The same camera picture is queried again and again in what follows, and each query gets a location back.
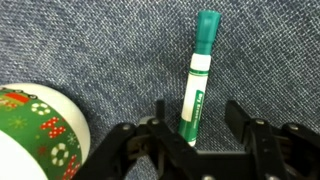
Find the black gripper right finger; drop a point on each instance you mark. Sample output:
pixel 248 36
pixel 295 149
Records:
pixel 263 146

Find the green whiteboard marker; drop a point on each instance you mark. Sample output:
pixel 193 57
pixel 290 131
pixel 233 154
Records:
pixel 198 83

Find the blue denim tablecloth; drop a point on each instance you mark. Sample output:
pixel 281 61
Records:
pixel 116 50

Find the white cup green christmas band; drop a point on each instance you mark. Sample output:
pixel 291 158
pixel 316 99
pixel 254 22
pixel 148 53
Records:
pixel 40 133

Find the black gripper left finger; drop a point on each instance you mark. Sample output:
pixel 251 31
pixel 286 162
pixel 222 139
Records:
pixel 113 150

